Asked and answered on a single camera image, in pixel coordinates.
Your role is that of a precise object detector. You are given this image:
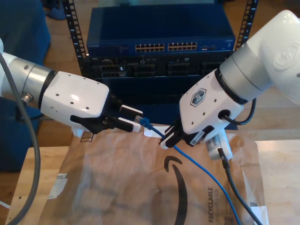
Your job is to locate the blue network cable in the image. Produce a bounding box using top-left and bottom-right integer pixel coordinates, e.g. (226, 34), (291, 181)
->
(134, 115), (242, 225)

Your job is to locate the black rack shelf tray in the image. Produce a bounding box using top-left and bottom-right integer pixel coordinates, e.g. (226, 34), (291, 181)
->
(95, 74), (207, 106)

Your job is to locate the black rack server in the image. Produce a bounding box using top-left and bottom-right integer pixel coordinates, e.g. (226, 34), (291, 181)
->
(90, 53), (232, 78)

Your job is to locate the brown paper mailer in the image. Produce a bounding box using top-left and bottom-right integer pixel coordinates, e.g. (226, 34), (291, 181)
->
(4, 126), (269, 225)

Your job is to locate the grey-blue slipper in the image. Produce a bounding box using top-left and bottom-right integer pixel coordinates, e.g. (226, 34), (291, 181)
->
(45, 7), (67, 21)

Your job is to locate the blue sofa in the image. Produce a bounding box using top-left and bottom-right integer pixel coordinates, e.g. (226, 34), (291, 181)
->
(0, 0), (52, 173)

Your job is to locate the black rack frame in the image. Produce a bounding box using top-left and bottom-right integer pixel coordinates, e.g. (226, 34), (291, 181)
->
(62, 0), (260, 79)

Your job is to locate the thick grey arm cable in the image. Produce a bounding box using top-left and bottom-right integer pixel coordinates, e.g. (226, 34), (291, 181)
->
(0, 54), (42, 225)

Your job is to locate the blue network switch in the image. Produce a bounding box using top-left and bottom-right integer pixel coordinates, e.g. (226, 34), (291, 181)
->
(86, 7), (236, 57)

